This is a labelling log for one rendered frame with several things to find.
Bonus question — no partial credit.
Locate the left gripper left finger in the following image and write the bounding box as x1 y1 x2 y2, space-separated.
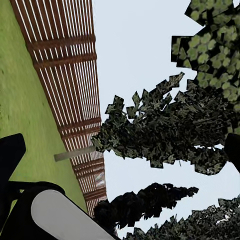
0 133 26 193

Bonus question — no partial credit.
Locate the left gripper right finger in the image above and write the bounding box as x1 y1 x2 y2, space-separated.
223 133 240 173

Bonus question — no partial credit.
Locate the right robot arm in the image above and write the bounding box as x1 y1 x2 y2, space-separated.
0 181 121 240

